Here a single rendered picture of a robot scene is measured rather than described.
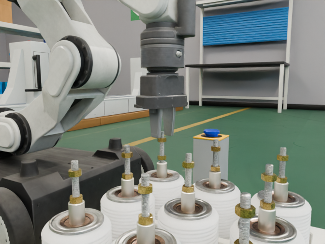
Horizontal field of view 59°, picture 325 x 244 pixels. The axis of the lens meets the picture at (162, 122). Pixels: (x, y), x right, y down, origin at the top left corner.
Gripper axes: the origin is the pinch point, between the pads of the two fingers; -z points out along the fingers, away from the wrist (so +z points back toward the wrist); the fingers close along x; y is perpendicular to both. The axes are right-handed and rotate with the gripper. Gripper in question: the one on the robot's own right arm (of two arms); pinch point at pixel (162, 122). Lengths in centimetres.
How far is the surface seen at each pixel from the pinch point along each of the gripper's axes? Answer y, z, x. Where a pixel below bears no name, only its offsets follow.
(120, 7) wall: -511, 174, -360
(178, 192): 4.6, -13.9, 0.0
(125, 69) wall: -501, 37, -362
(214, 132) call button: 1.1, -4.1, -16.6
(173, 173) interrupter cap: 1.0, -11.3, -2.2
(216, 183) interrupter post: 12.1, -10.7, -2.4
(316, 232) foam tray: 26.6, -18.7, -13.0
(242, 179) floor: -26, -37, -76
